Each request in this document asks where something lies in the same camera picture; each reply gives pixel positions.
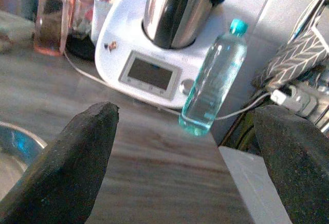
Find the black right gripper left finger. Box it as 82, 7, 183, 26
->
0, 101, 120, 224

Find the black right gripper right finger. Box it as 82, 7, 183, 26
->
252, 104, 329, 224

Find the white food processor steel jug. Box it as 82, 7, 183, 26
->
94, 0, 228, 110

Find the white charger plug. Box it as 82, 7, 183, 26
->
269, 86, 318, 118

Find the grey leaf patterned bag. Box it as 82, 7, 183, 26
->
253, 0, 329, 91

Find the round steel bowl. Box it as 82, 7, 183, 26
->
0, 120, 48, 181

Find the clear water bottle teal cap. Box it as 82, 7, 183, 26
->
178, 18, 249, 137

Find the dark round jar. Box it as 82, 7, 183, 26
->
65, 0, 97, 61

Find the tall pink glass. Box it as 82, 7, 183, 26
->
33, 0, 79, 57

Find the white power cable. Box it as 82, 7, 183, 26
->
63, 49, 273, 121

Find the clear plastic food container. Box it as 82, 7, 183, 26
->
0, 10, 35, 54

